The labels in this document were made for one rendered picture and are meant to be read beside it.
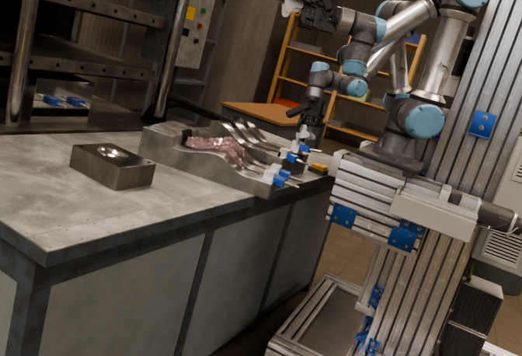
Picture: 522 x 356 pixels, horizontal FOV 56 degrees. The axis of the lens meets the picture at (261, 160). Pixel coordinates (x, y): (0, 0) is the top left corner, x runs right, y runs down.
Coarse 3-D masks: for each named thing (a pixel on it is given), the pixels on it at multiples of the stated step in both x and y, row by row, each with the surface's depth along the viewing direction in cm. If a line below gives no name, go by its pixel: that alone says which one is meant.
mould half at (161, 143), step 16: (144, 128) 173; (160, 128) 178; (176, 128) 185; (192, 128) 193; (144, 144) 174; (160, 144) 173; (176, 144) 175; (160, 160) 174; (176, 160) 173; (192, 160) 171; (208, 160) 170; (224, 160) 169; (208, 176) 171; (224, 176) 170; (240, 176) 168; (256, 176) 171; (256, 192) 168; (272, 192) 175
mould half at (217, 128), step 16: (208, 128) 228; (224, 128) 207; (240, 128) 216; (256, 128) 228; (240, 144) 204; (256, 144) 212; (272, 144) 221; (256, 160) 201; (272, 160) 197; (304, 160) 216
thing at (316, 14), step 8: (304, 8) 150; (312, 8) 150; (320, 8) 149; (336, 8) 153; (304, 16) 149; (312, 16) 151; (320, 16) 152; (328, 16) 152; (336, 16) 150; (304, 24) 154; (312, 24) 150; (320, 24) 152; (328, 24) 152; (336, 24) 151; (328, 32) 154
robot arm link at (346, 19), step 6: (342, 12) 151; (348, 12) 150; (354, 12) 151; (342, 18) 150; (348, 18) 150; (342, 24) 151; (348, 24) 151; (336, 30) 154; (342, 30) 153; (348, 30) 152
